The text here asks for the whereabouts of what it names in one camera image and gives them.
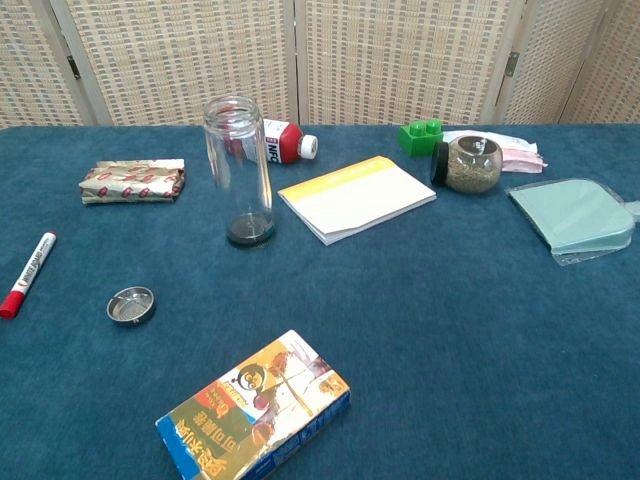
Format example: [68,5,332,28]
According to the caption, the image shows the red juice bottle white cap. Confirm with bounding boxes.
[224,118,319,165]

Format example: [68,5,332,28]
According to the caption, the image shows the teal cloth in plastic bag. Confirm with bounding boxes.
[504,177,640,267]

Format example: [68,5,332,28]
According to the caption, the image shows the blue table cloth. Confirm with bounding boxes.
[0,123,640,480]

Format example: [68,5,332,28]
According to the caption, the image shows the glass seed jar black lid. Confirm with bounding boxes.
[430,134,504,195]

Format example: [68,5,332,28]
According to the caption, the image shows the red white whiteboard marker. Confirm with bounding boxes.
[0,230,58,320]

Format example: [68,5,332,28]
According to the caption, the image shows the tall clear glass jar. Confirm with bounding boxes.
[202,94,276,249]

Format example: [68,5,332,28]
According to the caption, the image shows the pink white packets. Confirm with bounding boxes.
[442,129,549,174]

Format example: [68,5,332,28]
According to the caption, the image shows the green building block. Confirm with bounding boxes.
[398,118,445,158]

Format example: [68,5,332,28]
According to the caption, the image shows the woven folding screen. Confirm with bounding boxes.
[0,0,640,130]

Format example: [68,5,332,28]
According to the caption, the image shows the small metal strainer lid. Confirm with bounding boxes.
[106,286,156,327]

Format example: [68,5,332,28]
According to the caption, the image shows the yellow white notepad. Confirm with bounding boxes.
[277,155,438,247]

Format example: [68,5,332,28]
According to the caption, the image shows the paper wrapped package red print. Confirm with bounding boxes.
[78,158,187,206]

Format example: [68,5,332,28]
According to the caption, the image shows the colourful printed snack box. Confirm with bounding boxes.
[154,328,352,480]

